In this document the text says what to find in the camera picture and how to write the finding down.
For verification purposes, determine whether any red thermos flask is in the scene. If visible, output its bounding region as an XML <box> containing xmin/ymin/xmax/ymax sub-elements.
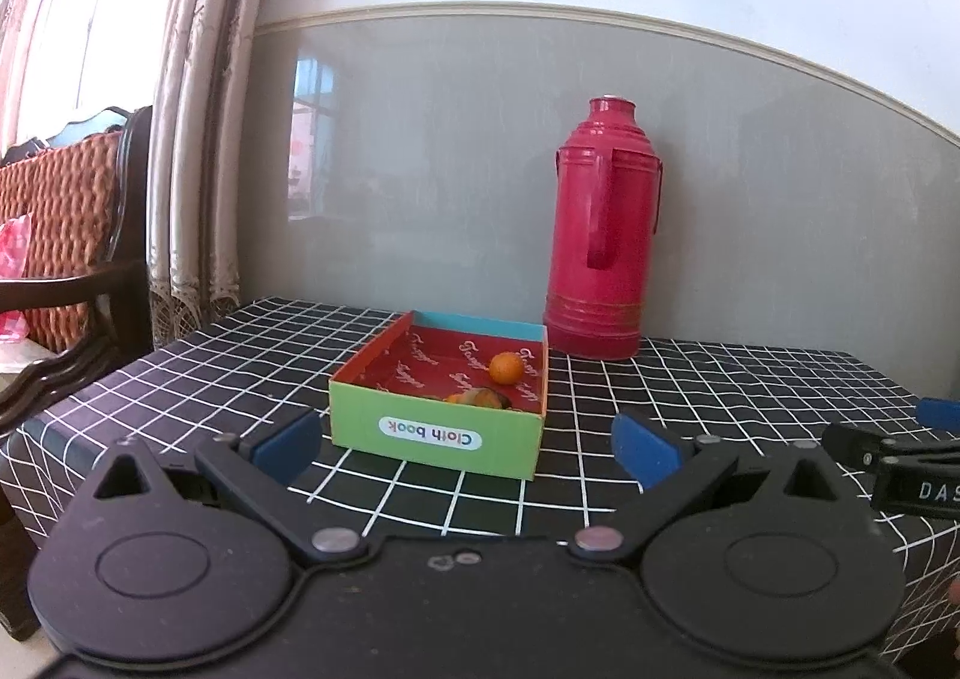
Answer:
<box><xmin>544</xmin><ymin>95</ymin><xmax>667</xmax><ymax>359</ymax></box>

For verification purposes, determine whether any pink plastic bag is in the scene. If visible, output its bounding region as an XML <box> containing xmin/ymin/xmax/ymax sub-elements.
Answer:
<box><xmin>0</xmin><ymin>215</ymin><xmax>32</xmax><ymax>344</ymax></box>

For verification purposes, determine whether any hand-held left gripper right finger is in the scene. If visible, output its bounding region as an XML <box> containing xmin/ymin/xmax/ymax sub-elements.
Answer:
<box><xmin>571</xmin><ymin>411</ymin><xmax>867</xmax><ymax>567</ymax></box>

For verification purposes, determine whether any beige curtain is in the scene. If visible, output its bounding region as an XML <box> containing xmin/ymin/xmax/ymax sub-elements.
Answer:
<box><xmin>146</xmin><ymin>0</ymin><xmax>282</xmax><ymax>350</ymax></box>

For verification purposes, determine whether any wooden chair with woven back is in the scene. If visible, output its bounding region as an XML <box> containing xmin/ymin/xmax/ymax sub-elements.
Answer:
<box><xmin>0</xmin><ymin>104</ymin><xmax>155</xmax><ymax>434</ymax></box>

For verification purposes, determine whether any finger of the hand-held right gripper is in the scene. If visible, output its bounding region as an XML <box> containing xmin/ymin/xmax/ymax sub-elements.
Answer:
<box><xmin>915</xmin><ymin>397</ymin><xmax>960</xmax><ymax>436</ymax></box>
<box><xmin>821</xmin><ymin>422</ymin><xmax>960</xmax><ymax>474</ymax></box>

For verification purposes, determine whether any black white checked tablecloth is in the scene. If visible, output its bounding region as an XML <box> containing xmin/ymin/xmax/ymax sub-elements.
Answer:
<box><xmin>0</xmin><ymin>296</ymin><xmax>960</xmax><ymax>679</ymax></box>

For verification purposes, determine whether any colourful cardboard box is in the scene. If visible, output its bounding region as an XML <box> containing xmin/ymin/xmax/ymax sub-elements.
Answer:
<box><xmin>328</xmin><ymin>310</ymin><xmax>551</xmax><ymax>483</ymax></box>

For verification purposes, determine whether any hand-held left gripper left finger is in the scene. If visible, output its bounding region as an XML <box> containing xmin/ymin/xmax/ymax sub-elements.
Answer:
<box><xmin>90</xmin><ymin>409</ymin><xmax>365</xmax><ymax>567</ymax></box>

